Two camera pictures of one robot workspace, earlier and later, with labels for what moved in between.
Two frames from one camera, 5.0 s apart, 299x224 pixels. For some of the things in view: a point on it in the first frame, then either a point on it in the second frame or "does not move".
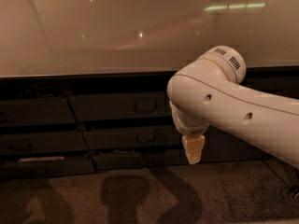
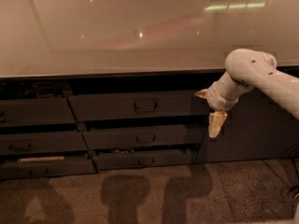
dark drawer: (145, 106) does not move
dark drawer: (47, 169) does not move
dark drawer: (128, 160) does not move
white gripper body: (197, 130) → (217, 100)
